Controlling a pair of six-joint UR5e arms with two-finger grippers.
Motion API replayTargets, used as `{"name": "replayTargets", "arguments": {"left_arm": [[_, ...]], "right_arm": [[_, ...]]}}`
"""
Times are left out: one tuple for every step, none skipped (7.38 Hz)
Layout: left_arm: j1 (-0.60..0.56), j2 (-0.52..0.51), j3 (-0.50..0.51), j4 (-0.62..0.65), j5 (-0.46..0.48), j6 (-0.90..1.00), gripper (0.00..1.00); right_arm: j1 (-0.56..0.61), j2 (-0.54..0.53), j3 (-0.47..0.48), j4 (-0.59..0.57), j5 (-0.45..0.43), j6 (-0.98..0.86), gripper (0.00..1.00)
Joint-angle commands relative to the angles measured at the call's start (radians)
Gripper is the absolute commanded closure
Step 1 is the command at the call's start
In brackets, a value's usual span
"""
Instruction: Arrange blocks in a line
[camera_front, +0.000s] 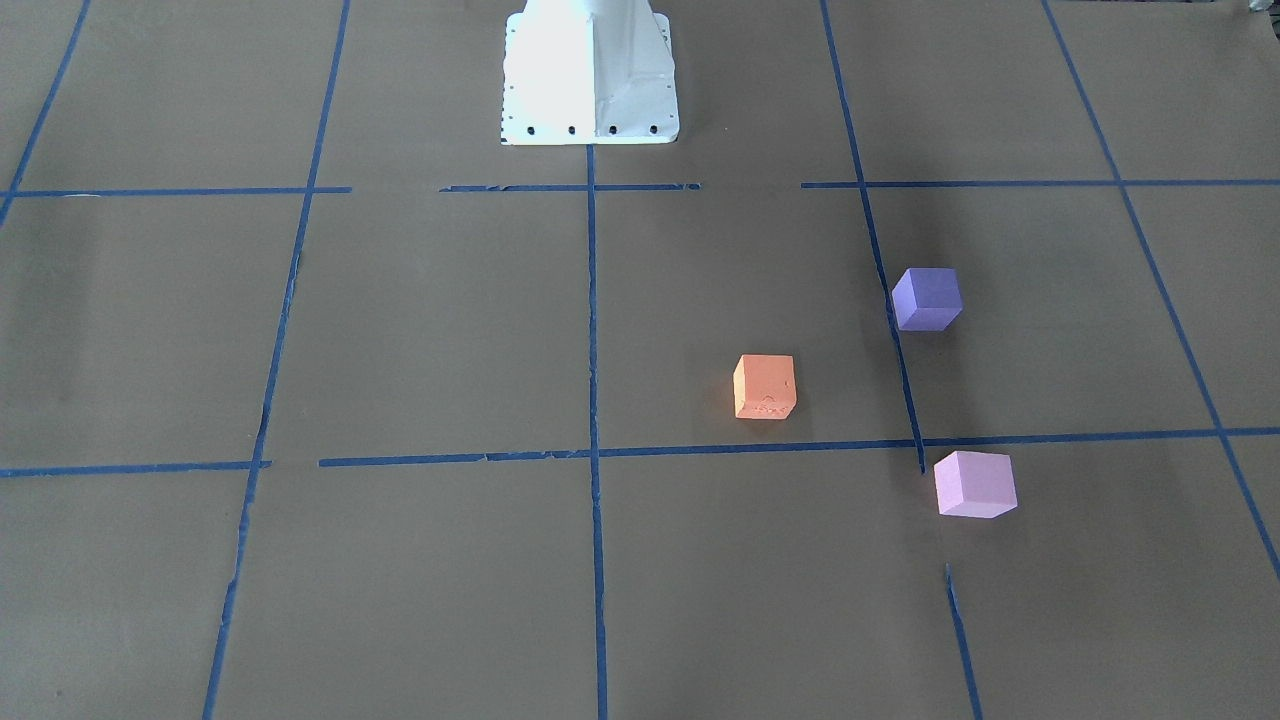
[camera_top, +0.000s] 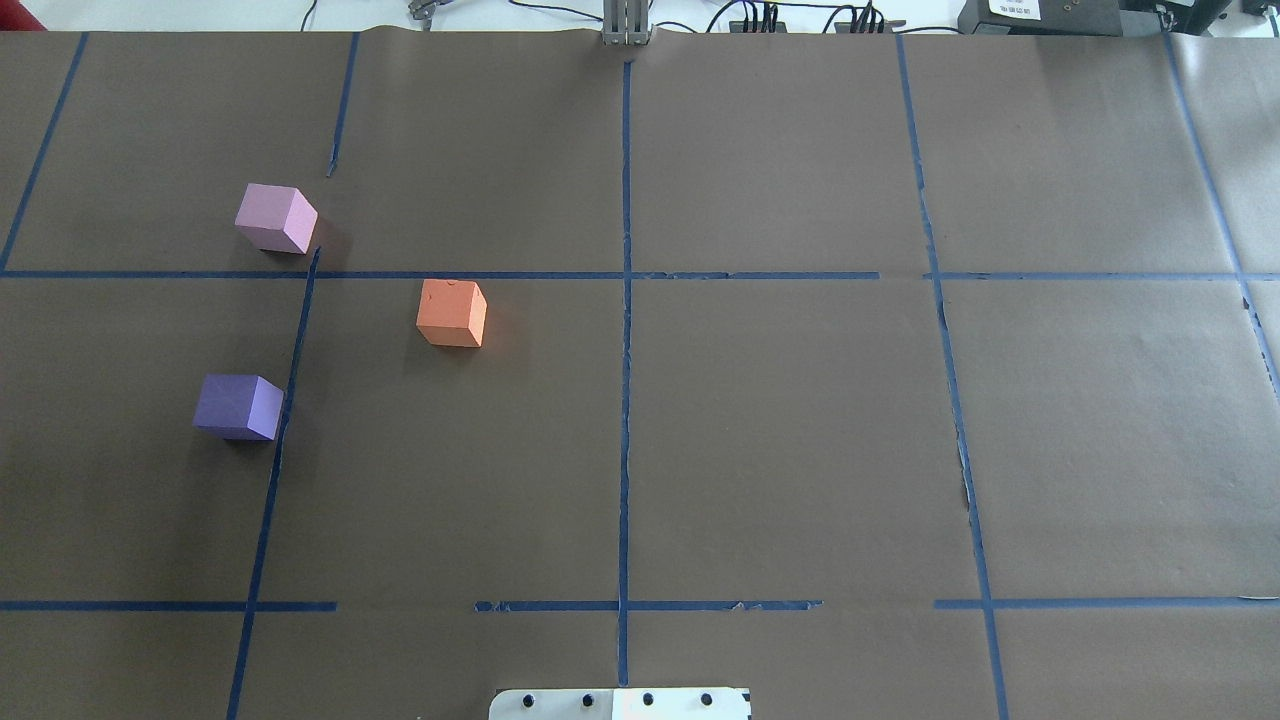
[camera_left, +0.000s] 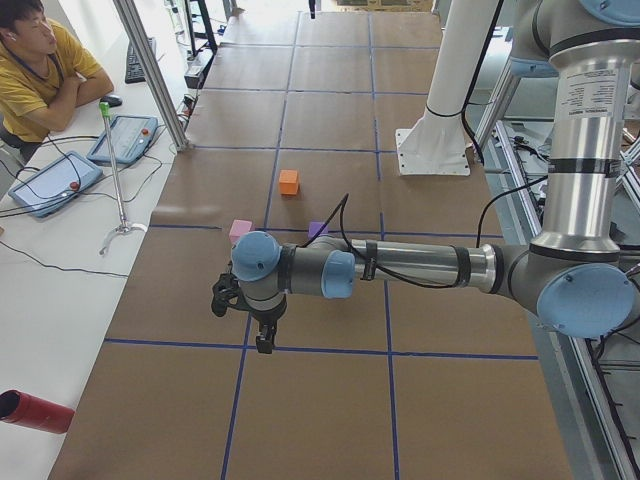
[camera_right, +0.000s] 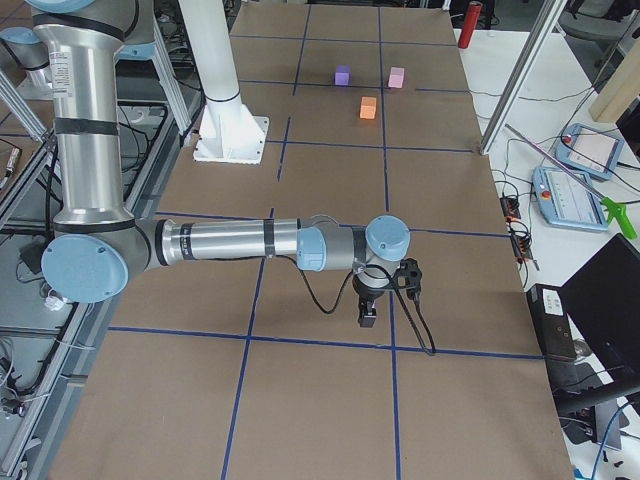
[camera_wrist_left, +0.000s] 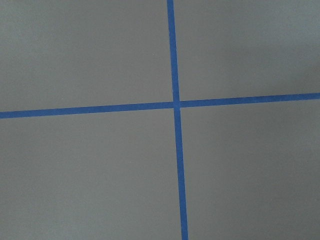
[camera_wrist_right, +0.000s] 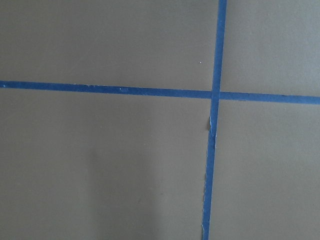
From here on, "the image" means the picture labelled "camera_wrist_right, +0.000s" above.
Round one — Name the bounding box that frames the long horizontal blue tape strip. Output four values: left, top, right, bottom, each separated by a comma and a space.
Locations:
0, 80, 320, 105

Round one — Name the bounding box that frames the vertical blue tape strip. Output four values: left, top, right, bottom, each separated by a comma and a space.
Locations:
201, 0, 227, 240

